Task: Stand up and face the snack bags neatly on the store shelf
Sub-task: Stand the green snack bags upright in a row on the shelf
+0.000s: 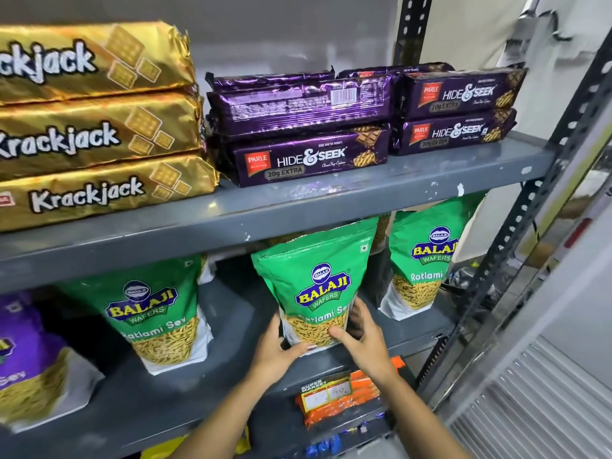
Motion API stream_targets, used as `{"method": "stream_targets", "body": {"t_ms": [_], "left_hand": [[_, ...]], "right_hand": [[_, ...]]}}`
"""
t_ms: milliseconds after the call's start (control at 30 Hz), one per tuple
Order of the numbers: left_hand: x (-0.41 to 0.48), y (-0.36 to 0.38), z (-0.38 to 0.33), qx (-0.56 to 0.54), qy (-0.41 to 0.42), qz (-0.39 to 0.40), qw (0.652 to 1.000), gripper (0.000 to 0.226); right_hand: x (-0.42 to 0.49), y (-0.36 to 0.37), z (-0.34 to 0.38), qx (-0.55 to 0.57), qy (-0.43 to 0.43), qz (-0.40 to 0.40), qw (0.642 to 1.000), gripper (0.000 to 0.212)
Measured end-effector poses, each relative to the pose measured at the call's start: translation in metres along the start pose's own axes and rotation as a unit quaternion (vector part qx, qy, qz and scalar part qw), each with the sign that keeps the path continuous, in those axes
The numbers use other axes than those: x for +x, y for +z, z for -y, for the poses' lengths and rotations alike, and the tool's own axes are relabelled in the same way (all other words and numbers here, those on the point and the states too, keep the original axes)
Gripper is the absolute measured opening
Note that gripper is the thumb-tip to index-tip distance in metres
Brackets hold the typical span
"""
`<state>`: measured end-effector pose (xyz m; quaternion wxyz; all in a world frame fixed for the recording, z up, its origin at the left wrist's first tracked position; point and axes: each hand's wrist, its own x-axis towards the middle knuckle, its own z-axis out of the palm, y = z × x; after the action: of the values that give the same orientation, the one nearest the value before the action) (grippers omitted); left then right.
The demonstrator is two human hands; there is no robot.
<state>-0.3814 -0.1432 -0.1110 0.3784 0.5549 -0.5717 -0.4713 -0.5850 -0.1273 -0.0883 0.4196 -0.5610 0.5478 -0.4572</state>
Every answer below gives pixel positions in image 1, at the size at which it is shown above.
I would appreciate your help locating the person's right hand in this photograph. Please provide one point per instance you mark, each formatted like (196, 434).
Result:
(373, 353)

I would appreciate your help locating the person's left hand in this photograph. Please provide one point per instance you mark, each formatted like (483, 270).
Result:
(272, 358)

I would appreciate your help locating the grey metal shelf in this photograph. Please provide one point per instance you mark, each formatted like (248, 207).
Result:
(287, 210)

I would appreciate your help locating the purple Aloo Sev bag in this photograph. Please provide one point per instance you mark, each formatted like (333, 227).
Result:
(33, 377)

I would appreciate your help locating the person's left forearm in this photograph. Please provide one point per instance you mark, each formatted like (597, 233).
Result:
(224, 420)

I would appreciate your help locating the person's right forearm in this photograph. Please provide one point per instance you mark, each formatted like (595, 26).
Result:
(421, 420)

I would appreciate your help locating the pile of orange packets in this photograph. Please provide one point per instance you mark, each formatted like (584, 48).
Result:
(354, 401)

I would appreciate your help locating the green yellow price tag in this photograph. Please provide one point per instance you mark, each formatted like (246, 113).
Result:
(325, 394)

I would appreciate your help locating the yellow blue biscuit pack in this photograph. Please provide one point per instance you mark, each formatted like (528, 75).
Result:
(241, 442)

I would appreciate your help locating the blue wrapped packets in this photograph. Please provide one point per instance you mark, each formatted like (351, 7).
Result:
(330, 446)

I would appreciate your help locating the white louvred metal shutter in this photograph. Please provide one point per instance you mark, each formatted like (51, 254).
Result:
(535, 415)

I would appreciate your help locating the stack of purple biscuit packs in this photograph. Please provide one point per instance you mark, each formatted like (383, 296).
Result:
(296, 105)

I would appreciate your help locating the stack of gold cracker packets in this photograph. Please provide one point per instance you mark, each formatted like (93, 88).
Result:
(95, 119)

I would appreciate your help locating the grey wall pipe fixture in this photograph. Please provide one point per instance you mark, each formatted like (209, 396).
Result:
(521, 28)

